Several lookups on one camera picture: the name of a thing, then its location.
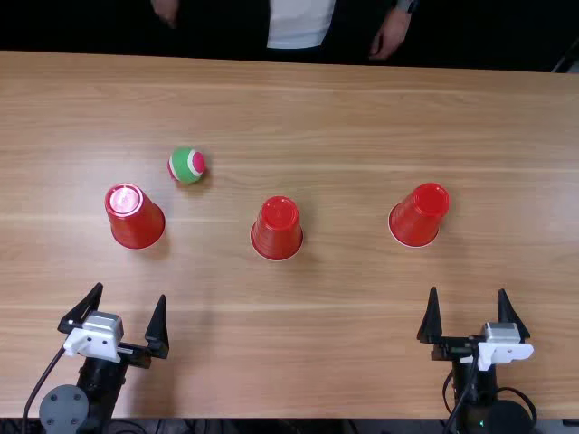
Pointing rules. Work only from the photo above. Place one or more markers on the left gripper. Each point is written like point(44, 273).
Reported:
point(135, 356)

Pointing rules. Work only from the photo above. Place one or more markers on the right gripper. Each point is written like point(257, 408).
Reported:
point(452, 349)

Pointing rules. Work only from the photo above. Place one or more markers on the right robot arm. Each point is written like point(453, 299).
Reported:
point(481, 393)

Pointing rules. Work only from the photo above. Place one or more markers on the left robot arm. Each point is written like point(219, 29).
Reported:
point(97, 393)

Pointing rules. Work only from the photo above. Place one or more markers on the red cup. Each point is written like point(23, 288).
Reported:
point(416, 219)
point(135, 221)
point(277, 230)

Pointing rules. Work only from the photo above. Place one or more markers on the yellow ball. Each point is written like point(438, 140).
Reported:
point(186, 166)

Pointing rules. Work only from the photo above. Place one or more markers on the person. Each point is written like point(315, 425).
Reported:
point(298, 22)

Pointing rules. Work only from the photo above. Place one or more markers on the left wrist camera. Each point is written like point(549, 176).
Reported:
point(97, 336)

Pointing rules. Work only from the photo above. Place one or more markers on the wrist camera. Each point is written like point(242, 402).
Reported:
point(502, 343)
point(97, 336)

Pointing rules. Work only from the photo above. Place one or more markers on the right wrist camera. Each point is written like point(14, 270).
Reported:
point(502, 343)

